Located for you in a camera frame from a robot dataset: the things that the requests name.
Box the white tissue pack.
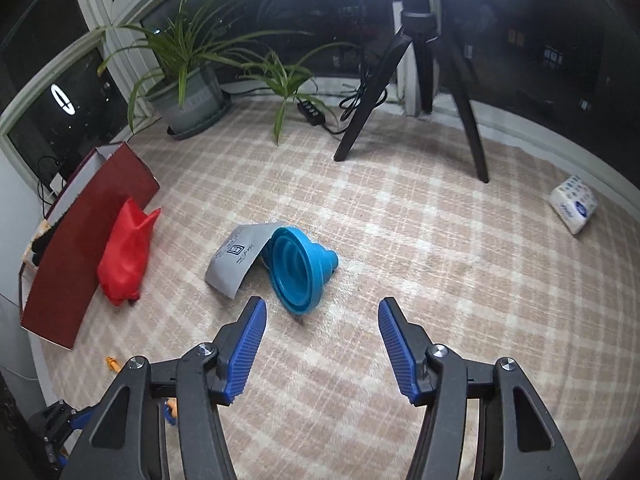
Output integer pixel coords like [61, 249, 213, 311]
[549, 175, 600, 236]

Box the potted green plant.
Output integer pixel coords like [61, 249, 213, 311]
[97, 0, 313, 138]

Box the black fuzzy glove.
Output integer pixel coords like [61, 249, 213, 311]
[30, 225, 60, 267]

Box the grey foil pouch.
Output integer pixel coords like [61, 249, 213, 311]
[205, 221, 283, 301]

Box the black power strip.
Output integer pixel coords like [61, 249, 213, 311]
[296, 100, 326, 126]

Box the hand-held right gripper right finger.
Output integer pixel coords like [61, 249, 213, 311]
[378, 297, 581, 480]

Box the red cardboard box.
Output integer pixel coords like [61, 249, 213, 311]
[19, 142, 161, 350]

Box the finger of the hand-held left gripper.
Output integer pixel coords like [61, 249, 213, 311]
[27, 400, 96, 468]

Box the blue collapsible funnel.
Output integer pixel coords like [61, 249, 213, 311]
[270, 227, 340, 316]

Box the beige plaid blanket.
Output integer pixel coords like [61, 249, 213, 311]
[30, 92, 640, 480]

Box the black tripod stand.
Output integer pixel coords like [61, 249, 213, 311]
[334, 0, 490, 184]

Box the black power cable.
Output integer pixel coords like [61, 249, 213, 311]
[320, 57, 388, 136]

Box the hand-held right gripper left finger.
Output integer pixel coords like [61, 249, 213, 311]
[60, 297, 267, 480]

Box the red cloth bag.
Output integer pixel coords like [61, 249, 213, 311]
[97, 197, 162, 307]

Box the small green plantlet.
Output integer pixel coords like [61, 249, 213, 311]
[240, 42, 361, 146]

